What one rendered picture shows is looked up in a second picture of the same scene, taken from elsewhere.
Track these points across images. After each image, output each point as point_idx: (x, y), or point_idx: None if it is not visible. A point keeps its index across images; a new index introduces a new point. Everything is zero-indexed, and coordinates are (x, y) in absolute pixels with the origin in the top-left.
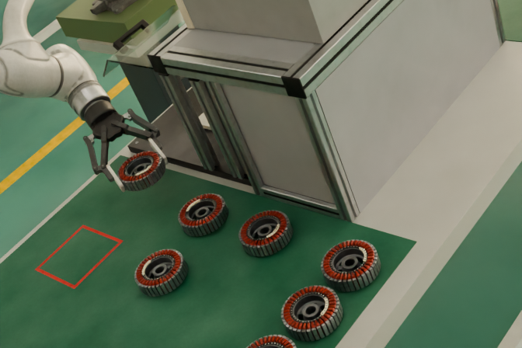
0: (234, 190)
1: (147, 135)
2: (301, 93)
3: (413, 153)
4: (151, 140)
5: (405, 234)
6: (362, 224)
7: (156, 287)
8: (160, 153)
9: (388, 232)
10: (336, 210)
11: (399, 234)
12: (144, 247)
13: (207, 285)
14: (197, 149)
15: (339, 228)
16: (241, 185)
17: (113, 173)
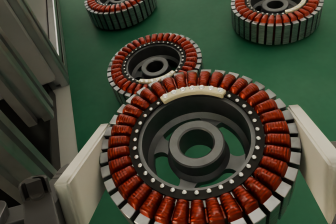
0: (78, 112)
1: (49, 204)
2: None
3: None
4: (64, 172)
5: None
6: None
7: None
8: (99, 134)
9: None
10: None
11: None
12: (291, 94)
13: None
14: (20, 150)
15: None
16: (60, 118)
17: (312, 131)
